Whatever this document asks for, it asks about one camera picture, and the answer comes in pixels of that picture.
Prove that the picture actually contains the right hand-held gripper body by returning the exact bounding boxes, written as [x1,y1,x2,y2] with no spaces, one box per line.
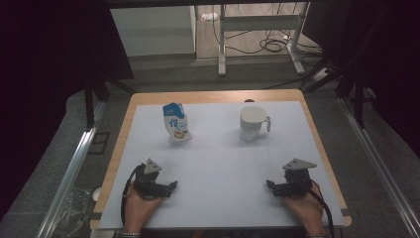
[277,158,318,199]

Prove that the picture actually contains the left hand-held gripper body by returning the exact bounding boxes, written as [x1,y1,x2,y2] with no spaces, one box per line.
[133,158,170,200]

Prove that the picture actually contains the blue and white milk pouch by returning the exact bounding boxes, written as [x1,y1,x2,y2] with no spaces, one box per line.
[161,101,193,146]

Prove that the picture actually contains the clear cup with white lid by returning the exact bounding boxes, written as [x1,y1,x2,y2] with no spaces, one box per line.
[238,105,272,144]

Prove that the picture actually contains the person's left hand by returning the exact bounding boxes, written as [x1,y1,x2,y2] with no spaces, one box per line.
[122,186,163,234]

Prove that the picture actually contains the person's right hand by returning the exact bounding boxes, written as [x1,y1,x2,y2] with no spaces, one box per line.
[281,185,327,237]

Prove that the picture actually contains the white table sheet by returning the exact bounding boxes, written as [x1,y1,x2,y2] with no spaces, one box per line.
[98,100,347,231]

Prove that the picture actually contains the clear plastic bag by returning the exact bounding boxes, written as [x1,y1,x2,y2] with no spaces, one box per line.
[53,186,92,234]

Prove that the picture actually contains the wooden table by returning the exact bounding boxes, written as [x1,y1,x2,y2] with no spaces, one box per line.
[89,88,353,232]

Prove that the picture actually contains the black metal stand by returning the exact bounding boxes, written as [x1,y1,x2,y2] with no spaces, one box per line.
[82,73,137,130]
[302,58,369,130]

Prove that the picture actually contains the white power strip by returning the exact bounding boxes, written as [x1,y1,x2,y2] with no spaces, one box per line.
[311,66,330,82]

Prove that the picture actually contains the white cabinet panel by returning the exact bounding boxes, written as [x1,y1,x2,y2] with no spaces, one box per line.
[109,5,198,58]

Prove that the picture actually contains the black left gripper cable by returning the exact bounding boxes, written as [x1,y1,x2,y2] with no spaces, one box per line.
[120,163,146,227]

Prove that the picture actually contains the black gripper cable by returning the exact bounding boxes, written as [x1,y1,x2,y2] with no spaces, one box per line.
[120,163,146,227]
[309,178,337,238]

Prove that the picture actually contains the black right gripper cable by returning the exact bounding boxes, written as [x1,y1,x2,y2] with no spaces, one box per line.
[309,178,337,238]

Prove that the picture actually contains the aluminium rail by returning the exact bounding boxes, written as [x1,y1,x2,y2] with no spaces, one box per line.
[339,96,420,238]
[35,99,107,238]

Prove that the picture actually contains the black floor cables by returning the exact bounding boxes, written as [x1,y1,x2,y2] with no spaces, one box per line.
[212,6,324,57]

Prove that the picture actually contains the white metal desk frame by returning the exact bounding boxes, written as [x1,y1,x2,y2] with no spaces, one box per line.
[217,2,311,77]

